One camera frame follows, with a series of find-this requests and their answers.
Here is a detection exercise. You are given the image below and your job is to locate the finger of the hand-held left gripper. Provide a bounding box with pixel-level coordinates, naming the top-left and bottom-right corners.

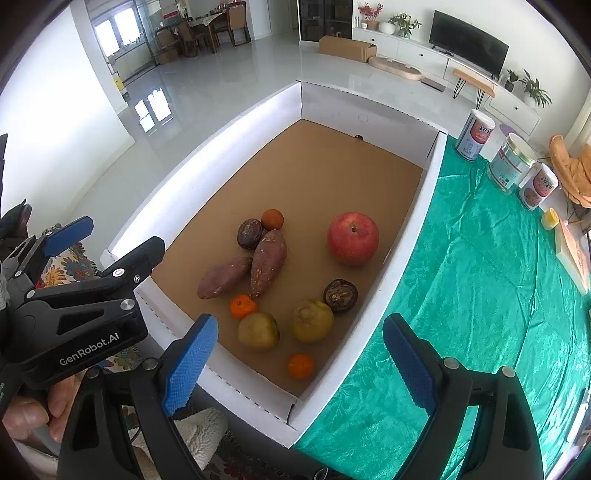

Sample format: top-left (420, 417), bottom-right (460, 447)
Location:
top-left (28, 236), bottom-right (166, 308)
top-left (4, 215), bottom-right (94, 296)

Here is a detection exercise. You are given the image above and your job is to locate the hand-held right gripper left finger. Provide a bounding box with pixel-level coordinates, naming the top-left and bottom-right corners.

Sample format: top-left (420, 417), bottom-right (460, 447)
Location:
top-left (58, 314), bottom-right (219, 480)

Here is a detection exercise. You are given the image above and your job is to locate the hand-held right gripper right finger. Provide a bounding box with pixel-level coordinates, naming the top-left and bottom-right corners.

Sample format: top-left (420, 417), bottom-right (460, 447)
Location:
top-left (382, 313), bottom-right (544, 480)

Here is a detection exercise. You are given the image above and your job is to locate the olive round fruit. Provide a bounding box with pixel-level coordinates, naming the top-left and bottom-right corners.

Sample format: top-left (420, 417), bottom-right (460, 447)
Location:
top-left (237, 311), bottom-right (281, 350)

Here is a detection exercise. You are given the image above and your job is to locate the bright orange mandarin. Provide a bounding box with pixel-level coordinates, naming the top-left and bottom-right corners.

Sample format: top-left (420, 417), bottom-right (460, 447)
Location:
top-left (287, 353), bottom-right (316, 380)
top-left (230, 295), bottom-right (258, 320)

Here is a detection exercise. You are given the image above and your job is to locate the slim sweet potato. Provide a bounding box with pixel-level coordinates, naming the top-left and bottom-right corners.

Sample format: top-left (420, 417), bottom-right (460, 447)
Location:
top-left (198, 257), bottom-right (254, 300)

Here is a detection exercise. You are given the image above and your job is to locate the dark mangosteen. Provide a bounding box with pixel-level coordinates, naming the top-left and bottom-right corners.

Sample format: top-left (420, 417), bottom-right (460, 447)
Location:
top-left (322, 279), bottom-right (359, 313)

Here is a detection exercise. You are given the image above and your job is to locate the yellow-green bumpy citrus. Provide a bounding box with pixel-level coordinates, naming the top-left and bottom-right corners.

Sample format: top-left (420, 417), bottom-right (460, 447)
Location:
top-left (291, 299), bottom-right (334, 343)

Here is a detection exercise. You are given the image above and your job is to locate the smooth dark purple fruit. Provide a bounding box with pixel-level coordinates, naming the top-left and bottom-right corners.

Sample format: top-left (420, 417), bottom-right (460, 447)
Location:
top-left (237, 218), bottom-right (264, 251)

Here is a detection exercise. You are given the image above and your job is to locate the thick speckled sweet potato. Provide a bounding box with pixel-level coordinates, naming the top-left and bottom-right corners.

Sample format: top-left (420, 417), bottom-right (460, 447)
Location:
top-left (250, 229), bottom-right (288, 298)

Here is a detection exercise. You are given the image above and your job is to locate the red apple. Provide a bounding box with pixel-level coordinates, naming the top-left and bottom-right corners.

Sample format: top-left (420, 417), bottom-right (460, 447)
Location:
top-left (327, 212), bottom-right (380, 266)

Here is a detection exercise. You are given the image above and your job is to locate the white cardboard box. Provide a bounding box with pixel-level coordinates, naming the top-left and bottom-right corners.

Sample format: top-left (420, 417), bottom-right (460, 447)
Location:
top-left (102, 80), bottom-right (448, 448)

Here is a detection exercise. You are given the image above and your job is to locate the person's left hand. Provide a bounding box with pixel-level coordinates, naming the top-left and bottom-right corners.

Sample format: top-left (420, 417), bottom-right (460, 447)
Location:
top-left (2, 371), bottom-right (86, 444)

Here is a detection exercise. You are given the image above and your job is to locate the floral printed cloth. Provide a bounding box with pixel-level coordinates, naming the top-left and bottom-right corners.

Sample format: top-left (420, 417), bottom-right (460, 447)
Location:
top-left (39, 242), bottom-right (100, 289)

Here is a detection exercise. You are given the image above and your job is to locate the white fleece cloth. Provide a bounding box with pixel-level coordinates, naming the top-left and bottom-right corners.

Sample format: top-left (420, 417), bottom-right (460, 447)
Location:
top-left (134, 406), bottom-right (229, 472)

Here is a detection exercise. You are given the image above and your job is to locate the flat white box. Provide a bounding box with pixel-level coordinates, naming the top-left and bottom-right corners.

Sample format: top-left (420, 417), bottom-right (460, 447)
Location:
top-left (554, 222), bottom-right (591, 296)

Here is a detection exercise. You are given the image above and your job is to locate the red label tin can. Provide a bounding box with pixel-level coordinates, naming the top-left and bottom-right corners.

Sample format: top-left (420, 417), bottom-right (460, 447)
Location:
top-left (519, 164), bottom-right (559, 212)
top-left (455, 109), bottom-right (497, 161)

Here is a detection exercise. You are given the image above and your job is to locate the clear plastic jar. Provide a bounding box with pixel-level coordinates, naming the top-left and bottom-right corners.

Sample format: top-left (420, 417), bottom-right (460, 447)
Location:
top-left (487, 132), bottom-right (539, 195)

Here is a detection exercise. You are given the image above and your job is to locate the orange lounge chair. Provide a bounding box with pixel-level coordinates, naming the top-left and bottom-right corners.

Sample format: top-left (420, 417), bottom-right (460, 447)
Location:
top-left (549, 135), bottom-right (591, 208)

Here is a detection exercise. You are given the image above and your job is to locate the wooden dining chair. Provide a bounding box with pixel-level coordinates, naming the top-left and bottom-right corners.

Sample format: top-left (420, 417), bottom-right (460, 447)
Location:
top-left (226, 2), bottom-right (252, 47)

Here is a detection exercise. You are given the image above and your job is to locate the wooden stool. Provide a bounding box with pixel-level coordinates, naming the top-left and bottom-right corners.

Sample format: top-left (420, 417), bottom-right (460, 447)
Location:
top-left (452, 69), bottom-right (496, 100)

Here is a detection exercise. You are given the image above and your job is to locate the brown cardboard box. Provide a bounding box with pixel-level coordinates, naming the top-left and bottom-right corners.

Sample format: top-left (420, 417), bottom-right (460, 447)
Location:
top-left (318, 35), bottom-right (378, 63)

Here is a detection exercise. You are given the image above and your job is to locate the round beige board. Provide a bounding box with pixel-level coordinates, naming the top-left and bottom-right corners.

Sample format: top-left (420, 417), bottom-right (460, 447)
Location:
top-left (369, 56), bottom-right (423, 81)

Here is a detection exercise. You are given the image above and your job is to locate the large leafy potted plant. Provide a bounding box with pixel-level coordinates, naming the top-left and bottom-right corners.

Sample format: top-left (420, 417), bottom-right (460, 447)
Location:
top-left (519, 69), bottom-right (552, 109)

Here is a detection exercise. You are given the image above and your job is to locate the dark glass cabinet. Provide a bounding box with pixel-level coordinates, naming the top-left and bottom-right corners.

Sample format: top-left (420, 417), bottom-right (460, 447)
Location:
top-left (298, 0), bottom-right (354, 42)

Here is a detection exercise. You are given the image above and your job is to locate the white television cabinet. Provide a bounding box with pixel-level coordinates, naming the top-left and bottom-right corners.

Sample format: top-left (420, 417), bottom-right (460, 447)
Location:
top-left (352, 25), bottom-right (541, 134)

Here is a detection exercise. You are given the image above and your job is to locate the black television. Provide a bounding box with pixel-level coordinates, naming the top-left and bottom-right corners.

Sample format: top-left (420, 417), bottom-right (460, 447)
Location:
top-left (428, 10), bottom-right (509, 77)

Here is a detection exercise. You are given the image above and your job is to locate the red flower arrangement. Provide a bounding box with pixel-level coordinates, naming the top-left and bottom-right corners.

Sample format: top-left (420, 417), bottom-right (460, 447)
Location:
top-left (358, 2), bottom-right (384, 31)

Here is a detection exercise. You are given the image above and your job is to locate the bushy potted plant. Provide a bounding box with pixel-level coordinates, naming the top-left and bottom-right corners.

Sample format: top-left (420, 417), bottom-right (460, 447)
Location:
top-left (388, 13), bottom-right (422, 38)

